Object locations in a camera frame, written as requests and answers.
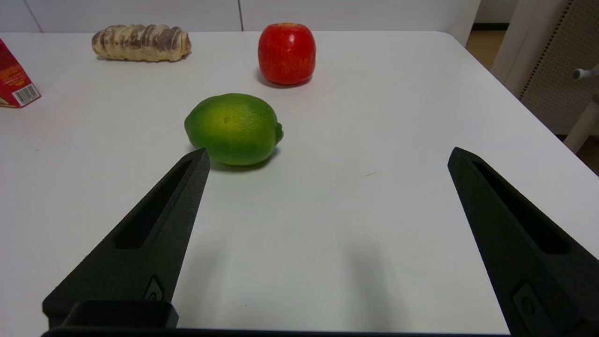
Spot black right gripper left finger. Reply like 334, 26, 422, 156
42, 147, 211, 328

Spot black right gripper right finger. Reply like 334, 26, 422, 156
447, 147, 599, 337

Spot red apple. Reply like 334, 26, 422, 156
258, 22, 317, 86

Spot red milk carton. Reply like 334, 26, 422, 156
0, 38, 42, 109

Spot white perforated panel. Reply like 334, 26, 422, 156
490, 0, 599, 134

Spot striped brown bread loaf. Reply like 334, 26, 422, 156
91, 24, 192, 62

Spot green lime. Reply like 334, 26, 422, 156
184, 93, 284, 167

